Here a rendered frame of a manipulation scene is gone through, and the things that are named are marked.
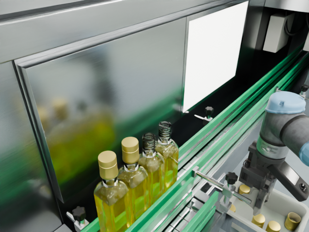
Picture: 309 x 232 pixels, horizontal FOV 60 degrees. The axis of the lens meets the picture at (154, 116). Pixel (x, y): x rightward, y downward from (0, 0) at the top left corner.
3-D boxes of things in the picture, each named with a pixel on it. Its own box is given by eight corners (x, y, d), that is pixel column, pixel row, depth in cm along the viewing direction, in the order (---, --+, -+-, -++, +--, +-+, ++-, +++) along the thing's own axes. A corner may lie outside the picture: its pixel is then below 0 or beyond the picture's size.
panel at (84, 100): (230, 76, 122) (243, -5, 103) (236, 77, 120) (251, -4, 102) (56, 197, 64) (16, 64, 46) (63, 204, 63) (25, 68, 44)
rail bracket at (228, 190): (194, 185, 80) (198, 153, 73) (248, 216, 71) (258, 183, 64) (188, 191, 78) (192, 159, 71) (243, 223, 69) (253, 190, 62)
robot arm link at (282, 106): (286, 110, 54) (261, 90, 61) (273, 151, 60) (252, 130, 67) (318, 104, 56) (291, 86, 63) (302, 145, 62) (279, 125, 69)
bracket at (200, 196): (197, 203, 83) (200, 188, 79) (225, 220, 78) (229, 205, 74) (191, 211, 81) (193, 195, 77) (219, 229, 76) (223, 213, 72)
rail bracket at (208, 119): (196, 130, 104) (199, 101, 97) (211, 137, 101) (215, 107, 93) (190, 135, 102) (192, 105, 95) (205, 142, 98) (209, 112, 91)
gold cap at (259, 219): (264, 226, 81) (267, 217, 79) (259, 234, 79) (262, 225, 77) (253, 219, 83) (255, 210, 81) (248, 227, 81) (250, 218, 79)
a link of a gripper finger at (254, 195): (239, 205, 79) (248, 180, 75) (258, 217, 75) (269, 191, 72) (234, 211, 76) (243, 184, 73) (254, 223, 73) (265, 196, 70)
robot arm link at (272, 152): (296, 136, 65) (285, 152, 60) (291, 150, 67) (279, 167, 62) (266, 124, 69) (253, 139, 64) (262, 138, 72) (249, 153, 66)
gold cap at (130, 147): (130, 150, 58) (129, 134, 55) (143, 157, 56) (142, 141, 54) (118, 159, 56) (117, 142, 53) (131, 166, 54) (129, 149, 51)
